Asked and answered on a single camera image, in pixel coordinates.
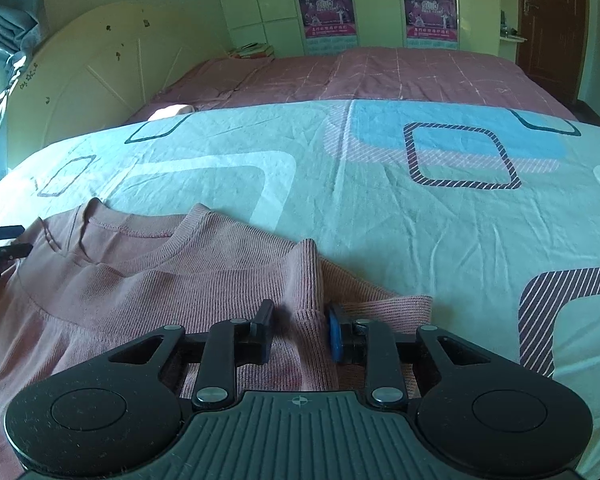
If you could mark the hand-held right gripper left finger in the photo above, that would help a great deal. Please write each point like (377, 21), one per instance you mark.
(265, 342)

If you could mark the blue grey curtain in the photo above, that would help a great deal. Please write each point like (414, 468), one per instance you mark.
(5, 20)

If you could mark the pink checked bedspread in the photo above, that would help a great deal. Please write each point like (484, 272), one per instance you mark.
(380, 75)

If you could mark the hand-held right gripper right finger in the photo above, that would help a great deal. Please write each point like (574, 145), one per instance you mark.
(336, 337)

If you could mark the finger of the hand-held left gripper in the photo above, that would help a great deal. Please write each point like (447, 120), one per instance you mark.
(2, 231)
(5, 255)

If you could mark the bed with patterned sheet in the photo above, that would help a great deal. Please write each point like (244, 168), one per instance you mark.
(405, 235)

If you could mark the cream corner shelf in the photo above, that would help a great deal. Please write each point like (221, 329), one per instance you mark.
(510, 10)

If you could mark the brown wooden door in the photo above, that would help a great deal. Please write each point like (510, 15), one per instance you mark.
(555, 30)

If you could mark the cream arched headboard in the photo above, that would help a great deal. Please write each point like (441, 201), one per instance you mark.
(90, 85)

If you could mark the stack of books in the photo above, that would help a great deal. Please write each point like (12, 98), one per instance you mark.
(252, 51)

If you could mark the pink sweater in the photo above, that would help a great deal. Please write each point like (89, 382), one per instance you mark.
(130, 300)

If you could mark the wall poster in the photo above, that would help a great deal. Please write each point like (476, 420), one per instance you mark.
(430, 7)
(326, 10)

